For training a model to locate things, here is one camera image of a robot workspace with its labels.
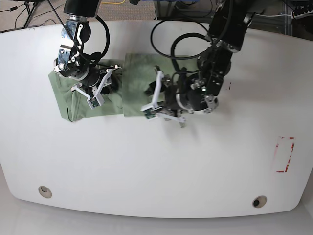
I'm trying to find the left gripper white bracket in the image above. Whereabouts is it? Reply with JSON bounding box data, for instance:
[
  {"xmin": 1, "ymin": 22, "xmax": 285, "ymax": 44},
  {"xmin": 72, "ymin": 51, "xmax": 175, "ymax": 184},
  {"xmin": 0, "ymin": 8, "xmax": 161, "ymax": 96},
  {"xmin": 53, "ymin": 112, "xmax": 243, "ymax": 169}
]
[{"xmin": 140, "ymin": 66, "xmax": 186, "ymax": 127}]

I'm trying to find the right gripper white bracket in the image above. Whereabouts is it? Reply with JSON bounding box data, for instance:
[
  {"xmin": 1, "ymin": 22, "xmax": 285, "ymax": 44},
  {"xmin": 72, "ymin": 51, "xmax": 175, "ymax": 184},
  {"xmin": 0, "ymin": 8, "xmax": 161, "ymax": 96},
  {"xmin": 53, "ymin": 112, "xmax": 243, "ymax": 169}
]
[{"xmin": 70, "ymin": 65, "xmax": 122, "ymax": 107}]

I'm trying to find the green t-shirt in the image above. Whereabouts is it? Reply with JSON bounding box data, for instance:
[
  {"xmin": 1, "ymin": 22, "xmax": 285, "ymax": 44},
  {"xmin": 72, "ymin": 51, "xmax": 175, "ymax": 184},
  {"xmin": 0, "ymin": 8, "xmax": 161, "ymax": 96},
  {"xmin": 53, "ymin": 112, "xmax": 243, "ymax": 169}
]
[{"xmin": 48, "ymin": 52, "xmax": 203, "ymax": 122}]

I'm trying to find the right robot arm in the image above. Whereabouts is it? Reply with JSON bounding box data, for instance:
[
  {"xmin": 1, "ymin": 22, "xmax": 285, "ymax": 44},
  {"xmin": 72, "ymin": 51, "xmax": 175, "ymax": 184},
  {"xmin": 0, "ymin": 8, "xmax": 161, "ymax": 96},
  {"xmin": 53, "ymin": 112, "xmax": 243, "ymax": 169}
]
[{"xmin": 54, "ymin": 0, "xmax": 121, "ymax": 109}]

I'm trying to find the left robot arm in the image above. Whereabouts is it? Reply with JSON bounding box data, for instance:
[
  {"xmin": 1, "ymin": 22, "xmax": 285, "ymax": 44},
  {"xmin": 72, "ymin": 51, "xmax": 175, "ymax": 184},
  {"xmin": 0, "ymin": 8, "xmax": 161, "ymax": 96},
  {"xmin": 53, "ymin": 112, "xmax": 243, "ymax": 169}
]
[{"xmin": 141, "ymin": 0, "xmax": 267, "ymax": 126}]

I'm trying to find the red tape rectangle marking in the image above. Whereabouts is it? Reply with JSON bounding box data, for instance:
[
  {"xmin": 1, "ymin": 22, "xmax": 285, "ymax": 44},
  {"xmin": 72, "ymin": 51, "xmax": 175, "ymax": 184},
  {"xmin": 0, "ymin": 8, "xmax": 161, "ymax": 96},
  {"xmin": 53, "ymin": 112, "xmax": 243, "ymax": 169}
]
[{"xmin": 272, "ymin": 136, "xmax": 296, "ymax": 173}]

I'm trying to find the white power strip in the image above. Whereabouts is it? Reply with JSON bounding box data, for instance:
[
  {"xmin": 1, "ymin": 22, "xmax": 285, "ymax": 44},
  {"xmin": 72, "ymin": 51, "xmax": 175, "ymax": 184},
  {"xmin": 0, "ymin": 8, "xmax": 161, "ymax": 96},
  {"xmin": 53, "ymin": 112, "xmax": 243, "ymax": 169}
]
[{"xmin": 291, "ymin": 5, "xmax": 313, "ymax": 19}]

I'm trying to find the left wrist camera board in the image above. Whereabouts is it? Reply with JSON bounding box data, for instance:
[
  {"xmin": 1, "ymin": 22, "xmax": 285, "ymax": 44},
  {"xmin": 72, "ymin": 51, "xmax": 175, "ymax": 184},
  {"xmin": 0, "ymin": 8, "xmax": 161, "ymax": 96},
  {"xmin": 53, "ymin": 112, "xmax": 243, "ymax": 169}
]
[{"xmin": 143, "ymin": 110, "xmax": 157, "ymax": 120}]

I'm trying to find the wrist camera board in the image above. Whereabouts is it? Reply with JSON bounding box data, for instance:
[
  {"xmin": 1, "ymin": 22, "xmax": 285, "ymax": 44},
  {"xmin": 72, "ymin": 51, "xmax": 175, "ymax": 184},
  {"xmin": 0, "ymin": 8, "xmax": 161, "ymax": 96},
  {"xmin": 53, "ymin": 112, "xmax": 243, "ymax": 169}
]
[
  {"xmin": 88, "ymin": 99, "xmax": 100, "ymax": 110},
  {"xmin": 143, "ymin": 110, "xmax": 157, "ymax": 120}
]

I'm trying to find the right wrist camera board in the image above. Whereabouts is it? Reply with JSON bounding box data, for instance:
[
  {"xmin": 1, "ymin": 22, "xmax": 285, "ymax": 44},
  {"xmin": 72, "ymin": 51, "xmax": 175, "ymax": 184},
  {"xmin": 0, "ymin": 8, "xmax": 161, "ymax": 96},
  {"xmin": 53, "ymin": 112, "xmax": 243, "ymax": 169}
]
[{"xmin": 88, "ymin": 99, "xmax": 100, "ymax": 110}]

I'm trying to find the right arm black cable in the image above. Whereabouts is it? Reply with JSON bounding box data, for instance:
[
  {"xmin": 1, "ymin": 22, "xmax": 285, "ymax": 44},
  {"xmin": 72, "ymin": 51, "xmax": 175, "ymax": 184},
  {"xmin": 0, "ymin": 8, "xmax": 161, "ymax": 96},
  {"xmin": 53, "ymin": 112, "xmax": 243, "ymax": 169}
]
[{"xmin": 46, "ymin": 0, "xmax": 115, "ymax": 71}]

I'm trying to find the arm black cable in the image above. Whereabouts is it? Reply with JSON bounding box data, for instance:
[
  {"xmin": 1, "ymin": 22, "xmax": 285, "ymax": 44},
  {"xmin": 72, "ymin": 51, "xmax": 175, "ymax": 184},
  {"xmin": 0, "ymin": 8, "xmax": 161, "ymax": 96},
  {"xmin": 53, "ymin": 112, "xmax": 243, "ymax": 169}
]
[
  {"xmin": 46, "ymin": 0, "xmax": 115, "ymax": 71},
  {"xmin": 150, "ymin": 19, "xmax": 213, "ymax": 74}
]

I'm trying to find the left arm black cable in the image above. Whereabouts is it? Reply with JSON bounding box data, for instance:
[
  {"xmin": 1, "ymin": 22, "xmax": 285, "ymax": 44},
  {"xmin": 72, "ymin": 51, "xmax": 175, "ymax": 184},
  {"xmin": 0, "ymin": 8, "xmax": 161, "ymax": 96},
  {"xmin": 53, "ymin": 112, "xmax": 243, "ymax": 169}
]
[{"xmin": 150, "ymin": 19, "xmax": 213, "ymax": 74}]

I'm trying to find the yellow cable on floor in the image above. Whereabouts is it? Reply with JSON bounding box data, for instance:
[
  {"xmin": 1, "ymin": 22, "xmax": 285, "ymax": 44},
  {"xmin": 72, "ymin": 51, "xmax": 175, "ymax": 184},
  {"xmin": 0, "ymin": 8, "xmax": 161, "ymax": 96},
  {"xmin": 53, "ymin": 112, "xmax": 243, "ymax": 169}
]
[{"xmin": 101, "ymin": 0, "xmax": 128, "ymax": 6}]

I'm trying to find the left table cable grommet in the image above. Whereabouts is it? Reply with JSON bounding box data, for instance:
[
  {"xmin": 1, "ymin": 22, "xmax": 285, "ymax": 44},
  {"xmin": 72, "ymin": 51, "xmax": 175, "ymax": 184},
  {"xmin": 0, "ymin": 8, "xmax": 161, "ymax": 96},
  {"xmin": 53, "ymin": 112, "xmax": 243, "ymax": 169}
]
[{"xmin": 38, "ymin": 186, "xmax": 52, "ymax": 199}]

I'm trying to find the table cable grommet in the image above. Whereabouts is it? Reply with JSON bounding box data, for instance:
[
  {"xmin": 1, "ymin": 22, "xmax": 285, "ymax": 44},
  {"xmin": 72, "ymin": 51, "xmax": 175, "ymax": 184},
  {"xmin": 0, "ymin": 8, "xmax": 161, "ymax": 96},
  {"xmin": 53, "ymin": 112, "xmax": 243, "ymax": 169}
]
[
  {"xmin": 38, "ymin": 186, "xmax": 52, "ymax": 199},
  {"xmin": 252, "ymin": 195, "xmax": 267, "ymax": 209}
]

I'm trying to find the right table cable grommet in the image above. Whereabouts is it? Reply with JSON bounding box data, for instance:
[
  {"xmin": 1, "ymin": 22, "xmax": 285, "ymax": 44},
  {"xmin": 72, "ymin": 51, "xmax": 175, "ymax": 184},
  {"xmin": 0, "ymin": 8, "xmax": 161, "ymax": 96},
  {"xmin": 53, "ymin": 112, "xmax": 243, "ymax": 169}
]
[{"xmin": 252, "ymin": 195, "xmax": 267, "ymax": 209}]

